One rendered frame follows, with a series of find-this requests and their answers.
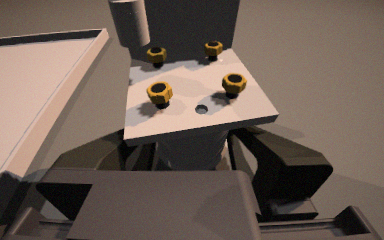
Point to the beige rectangular tray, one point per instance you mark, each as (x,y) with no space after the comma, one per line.
(32,67)

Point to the yellow hex nut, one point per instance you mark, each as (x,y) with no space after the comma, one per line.
(234,83)
(213,48)
(156,54)
(159,92)

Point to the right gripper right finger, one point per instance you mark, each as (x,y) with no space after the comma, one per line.
(285,169)

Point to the blue nut driver barrel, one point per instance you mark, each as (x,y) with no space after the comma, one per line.
(130,21)

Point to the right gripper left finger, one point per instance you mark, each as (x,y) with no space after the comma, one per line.
(108,153)

